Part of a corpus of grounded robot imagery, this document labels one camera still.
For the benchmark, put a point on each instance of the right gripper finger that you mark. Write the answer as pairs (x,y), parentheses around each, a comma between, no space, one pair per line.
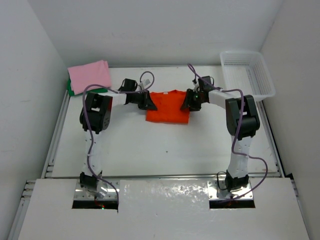
(188,100)
(194,108)

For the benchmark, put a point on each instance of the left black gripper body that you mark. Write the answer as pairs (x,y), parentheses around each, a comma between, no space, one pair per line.
(141,99)

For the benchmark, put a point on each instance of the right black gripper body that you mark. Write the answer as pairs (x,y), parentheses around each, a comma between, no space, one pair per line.
(197,99)

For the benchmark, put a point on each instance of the orange t shirt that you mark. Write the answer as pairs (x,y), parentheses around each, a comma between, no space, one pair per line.
(168,108)

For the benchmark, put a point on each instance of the pink t shirt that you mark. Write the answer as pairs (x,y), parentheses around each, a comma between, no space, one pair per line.
(82,76)

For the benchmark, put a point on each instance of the green t shirt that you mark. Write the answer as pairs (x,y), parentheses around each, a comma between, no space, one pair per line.
(71,93)

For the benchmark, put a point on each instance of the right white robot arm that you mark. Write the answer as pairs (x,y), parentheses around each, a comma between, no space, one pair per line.
(242,122)

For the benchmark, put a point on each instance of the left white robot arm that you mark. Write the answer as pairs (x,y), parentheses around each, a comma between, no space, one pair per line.
(95,118)

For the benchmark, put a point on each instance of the white plastic basket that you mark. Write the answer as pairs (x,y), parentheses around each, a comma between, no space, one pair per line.
(247,71)

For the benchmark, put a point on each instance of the white front cover panel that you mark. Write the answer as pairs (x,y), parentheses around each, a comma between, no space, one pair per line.
(163,210)

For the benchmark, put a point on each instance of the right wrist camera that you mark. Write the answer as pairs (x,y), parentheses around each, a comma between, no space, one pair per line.
(203,84)

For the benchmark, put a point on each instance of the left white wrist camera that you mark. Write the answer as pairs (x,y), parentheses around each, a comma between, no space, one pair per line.
(145,84)

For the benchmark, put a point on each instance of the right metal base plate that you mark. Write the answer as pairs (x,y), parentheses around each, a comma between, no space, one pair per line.
(217,191)

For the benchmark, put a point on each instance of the metal base plate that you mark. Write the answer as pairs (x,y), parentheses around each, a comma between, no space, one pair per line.
(217,191)
(104,191)

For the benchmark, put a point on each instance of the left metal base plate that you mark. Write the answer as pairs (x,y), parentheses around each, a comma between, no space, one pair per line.
(104,191)

